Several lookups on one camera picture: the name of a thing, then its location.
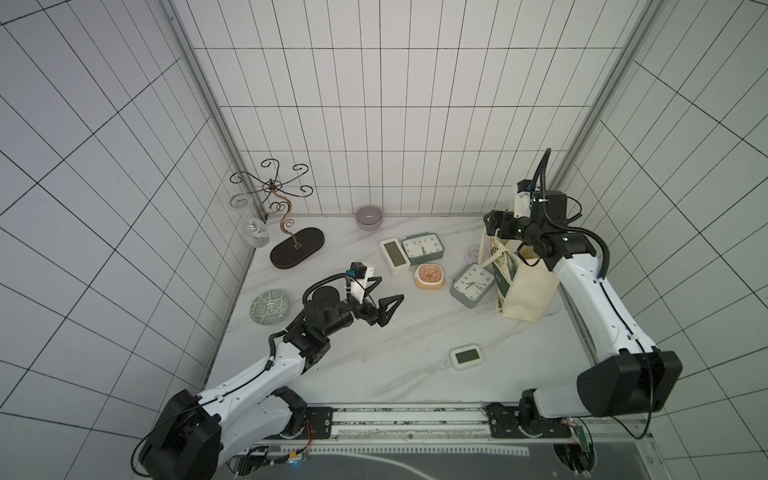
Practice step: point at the green patterned coaster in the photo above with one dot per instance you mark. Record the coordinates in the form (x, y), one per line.
(270, 307)

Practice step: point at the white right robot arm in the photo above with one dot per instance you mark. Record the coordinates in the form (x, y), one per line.
(632, 374)

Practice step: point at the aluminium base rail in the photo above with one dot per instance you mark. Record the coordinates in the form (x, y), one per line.
(423, 428)

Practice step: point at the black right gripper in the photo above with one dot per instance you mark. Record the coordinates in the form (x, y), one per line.
(501, 222)

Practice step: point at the lilac round alarm clock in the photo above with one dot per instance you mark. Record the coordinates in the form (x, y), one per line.
(472, 254)

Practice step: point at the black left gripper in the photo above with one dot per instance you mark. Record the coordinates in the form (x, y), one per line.
(381, 316)

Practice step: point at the green rectangular alarm clock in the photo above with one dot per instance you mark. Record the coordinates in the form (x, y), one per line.
(423, 248)

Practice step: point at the purple ceramic bowl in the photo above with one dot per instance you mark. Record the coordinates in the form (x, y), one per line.
(369, 217)

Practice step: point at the white digital thermometer clock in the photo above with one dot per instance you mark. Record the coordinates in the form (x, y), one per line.
(465, 357)

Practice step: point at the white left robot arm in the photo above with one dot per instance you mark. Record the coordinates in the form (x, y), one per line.
(197, 433)

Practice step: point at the grey square alarm clock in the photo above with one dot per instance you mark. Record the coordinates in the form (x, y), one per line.
(471, 285)

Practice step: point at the orange rounded alarm clock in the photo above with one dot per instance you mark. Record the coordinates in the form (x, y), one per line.
(429, 276)

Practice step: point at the cream canvas floral tote bag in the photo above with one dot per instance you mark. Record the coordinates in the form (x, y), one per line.
(523, 291)

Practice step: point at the metal jewelry tree stand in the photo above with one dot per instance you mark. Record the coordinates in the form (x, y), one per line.
(278, 195)

